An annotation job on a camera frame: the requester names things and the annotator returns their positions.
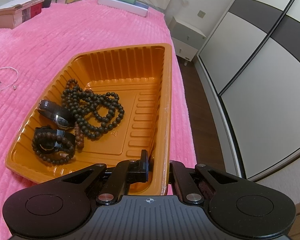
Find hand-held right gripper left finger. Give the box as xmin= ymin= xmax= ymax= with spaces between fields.
xmin=40 ymin=149 xmax=150 ymax=205

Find long white box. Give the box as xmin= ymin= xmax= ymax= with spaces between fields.
xmin=98 ymin=0 xmax=149 ymax=17

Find pink cardboard box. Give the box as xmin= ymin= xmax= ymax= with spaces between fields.
xmin=0 ymin=0 xmax=44 ymax=29

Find pink plush blanket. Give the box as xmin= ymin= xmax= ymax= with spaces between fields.
xmin=0 ymin=0 xmax=198 ymax=222

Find black strap wristwatch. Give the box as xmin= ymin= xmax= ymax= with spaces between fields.
xmin=34 ymin=125 xmax=76 ymax=153

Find white pearl necklace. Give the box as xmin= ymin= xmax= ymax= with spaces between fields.
xmin=0 ymin=67 xmax=19 ymax=91

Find dark bead necklace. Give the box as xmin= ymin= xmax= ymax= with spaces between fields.
xmin=61 ymin=78 xmax=125 ymax=140

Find white nightstand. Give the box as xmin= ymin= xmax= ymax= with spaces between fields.
xmin=170 ymin=16 xmax=207 ymax=62

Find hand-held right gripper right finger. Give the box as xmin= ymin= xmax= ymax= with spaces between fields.
xmin=169 ymin=160 xmax=245 ymax=204

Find grey white sliding wardrobe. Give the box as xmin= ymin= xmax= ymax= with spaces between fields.
xmin=194 ymin=0 xmax=300 ymax=182

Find dark bead bracelet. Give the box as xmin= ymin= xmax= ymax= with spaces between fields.
xmin=32 ymin=131 xmax=76 ymax=166

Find black smartwatch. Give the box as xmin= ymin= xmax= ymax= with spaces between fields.
xmin=37 ymin=99 xmax=74 ymax=131

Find orange plastic tray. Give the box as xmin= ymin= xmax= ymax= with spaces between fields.
xmin=5 ymin=43 xmax=174 ymax=197

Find brown bead bracelet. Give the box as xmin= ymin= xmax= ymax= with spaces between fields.
xmin=74 ymin=122 xmax=85 ymax=152

